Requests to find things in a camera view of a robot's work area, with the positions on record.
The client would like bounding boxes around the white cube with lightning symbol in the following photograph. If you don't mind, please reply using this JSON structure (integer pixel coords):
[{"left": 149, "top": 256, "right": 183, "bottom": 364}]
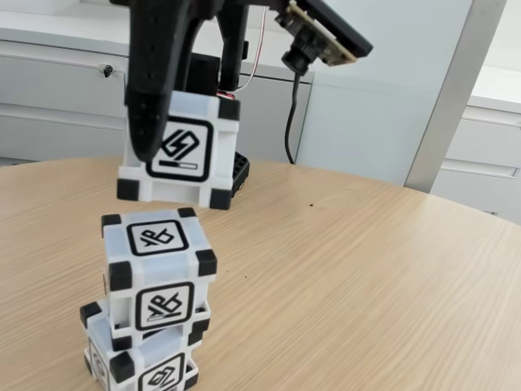
[{"left": 116, "top": 89, "right": 242, "bottom": 212}]

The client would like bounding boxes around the white cube with crossed symbol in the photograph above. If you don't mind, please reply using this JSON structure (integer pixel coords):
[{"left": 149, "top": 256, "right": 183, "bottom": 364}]
[{"left": 100, "top": 207, "right": 218, "bottom": 351}]

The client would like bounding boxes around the white drawer cabinet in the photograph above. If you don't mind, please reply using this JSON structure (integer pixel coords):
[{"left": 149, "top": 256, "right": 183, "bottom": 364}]
[{"left": 431, "top": 93, "right": 521, "bottom": 217}]

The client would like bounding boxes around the white cube with house symbol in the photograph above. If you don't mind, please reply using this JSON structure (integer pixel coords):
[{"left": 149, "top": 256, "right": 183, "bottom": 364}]
[{"left": 79, "top": 299, "right": 212, "bottom": 391}]

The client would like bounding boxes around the camera board on black mount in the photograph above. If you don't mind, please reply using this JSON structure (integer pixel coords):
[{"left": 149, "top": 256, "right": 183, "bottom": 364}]
[{"left": 274, "top": 0, "right": 374, "bottom": 74}]

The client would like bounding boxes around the grey metal post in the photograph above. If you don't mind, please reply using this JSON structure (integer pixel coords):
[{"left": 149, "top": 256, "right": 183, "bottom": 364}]
[{"left": 405, "top": 0, "right": 508, "bottom": 192}]

